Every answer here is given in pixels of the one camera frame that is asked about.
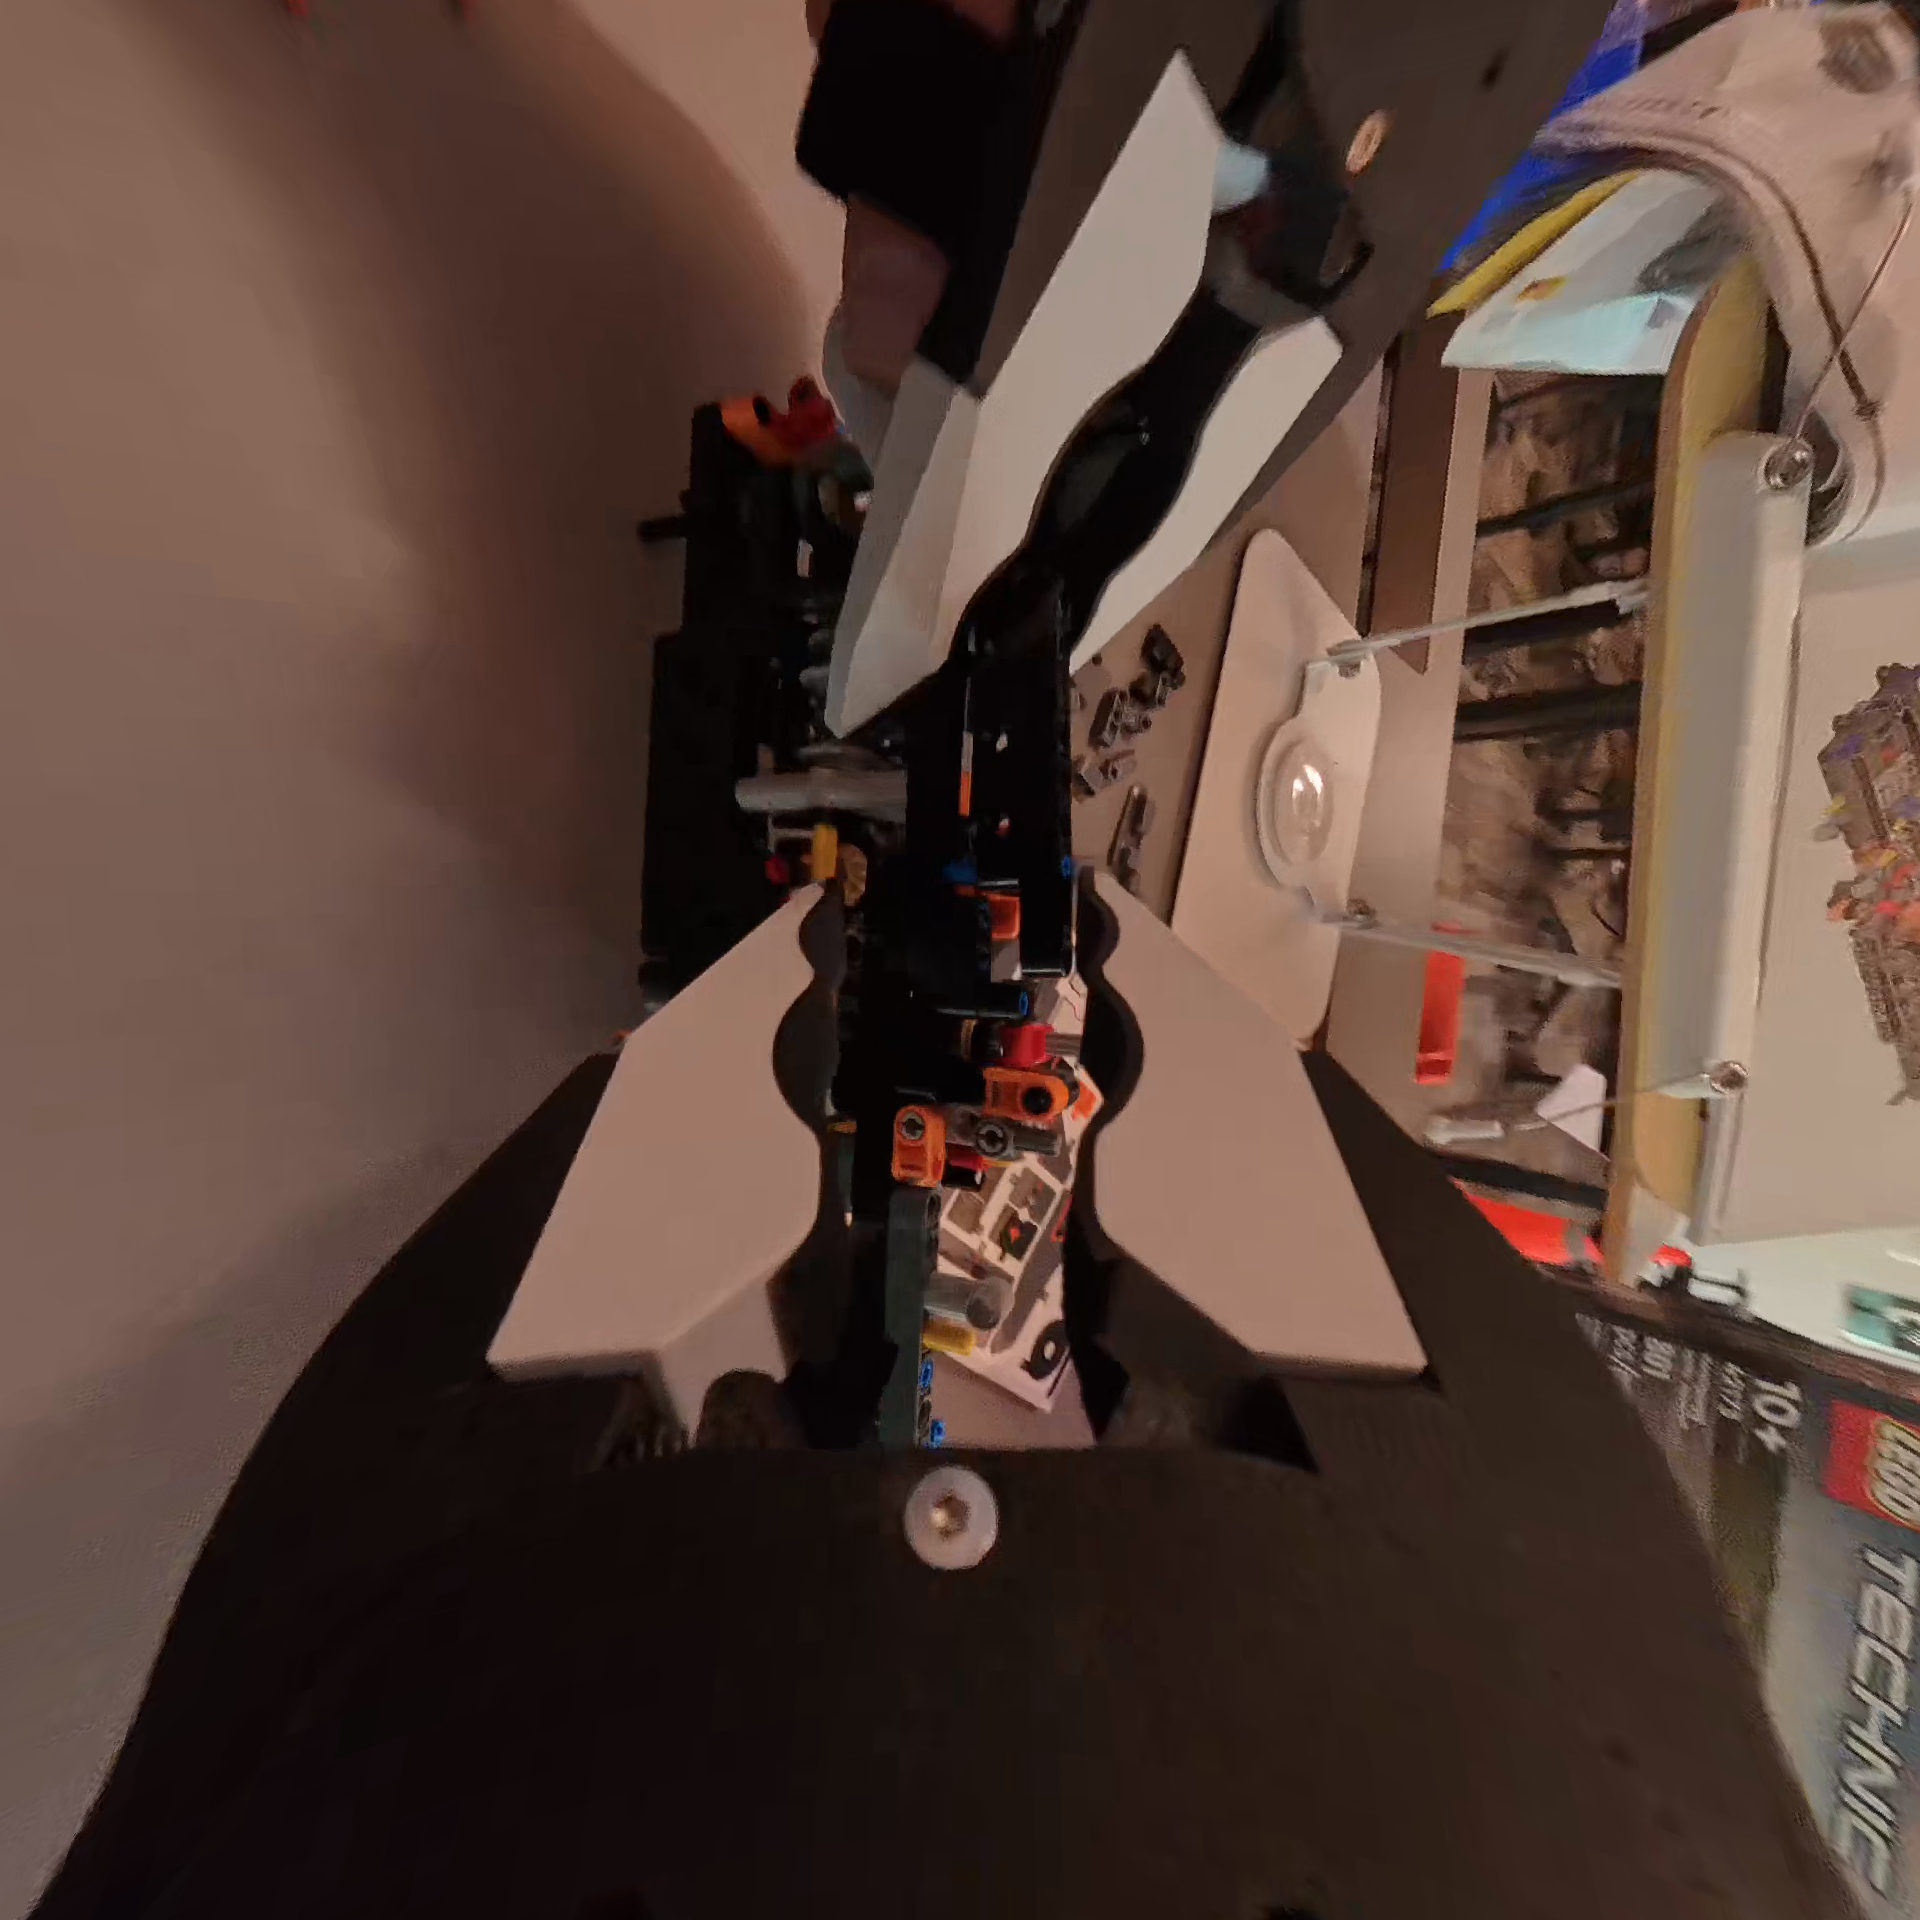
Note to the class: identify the lego sticker sheet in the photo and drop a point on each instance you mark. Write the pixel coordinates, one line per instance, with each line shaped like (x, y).
(1019, 1350)

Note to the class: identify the orange-red plastic bar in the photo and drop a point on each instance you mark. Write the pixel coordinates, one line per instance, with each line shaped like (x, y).
(1440, 1021)

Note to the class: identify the pile of dark grey lego pieces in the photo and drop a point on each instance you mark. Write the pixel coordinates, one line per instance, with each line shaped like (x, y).
(1131, 705)

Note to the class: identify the lego car chassis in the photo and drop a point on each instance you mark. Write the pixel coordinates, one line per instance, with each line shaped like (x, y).
(720, 674)

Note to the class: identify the lego set box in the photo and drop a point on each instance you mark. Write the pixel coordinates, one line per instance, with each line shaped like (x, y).
(1799, 1575)

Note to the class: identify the person's left hand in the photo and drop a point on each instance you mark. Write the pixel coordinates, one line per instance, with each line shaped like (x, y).
(891, 300)

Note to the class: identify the blue bag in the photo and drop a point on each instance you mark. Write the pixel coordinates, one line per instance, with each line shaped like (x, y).
(1529, 135)

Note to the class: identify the lego instruction booklet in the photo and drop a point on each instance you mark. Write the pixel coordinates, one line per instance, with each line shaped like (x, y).
(1846, 901)

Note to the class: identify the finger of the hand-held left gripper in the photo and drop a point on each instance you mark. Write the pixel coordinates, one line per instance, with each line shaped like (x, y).
(930, 524)
(1230, 434)

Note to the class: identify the white book stand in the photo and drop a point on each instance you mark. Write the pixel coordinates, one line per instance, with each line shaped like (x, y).
(1267, 930)

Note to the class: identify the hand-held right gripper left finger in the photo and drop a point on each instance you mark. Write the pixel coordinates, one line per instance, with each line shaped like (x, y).
(660, 1201)

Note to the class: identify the white and yellow leaflet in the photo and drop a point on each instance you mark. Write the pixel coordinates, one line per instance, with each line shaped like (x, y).
(1590, 285)

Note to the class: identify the large printed paper sheet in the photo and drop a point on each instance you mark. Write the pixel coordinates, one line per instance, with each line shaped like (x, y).
(1769, 89)

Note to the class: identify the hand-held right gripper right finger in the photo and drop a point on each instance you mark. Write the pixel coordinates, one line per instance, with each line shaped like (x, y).
(1244, 1201)

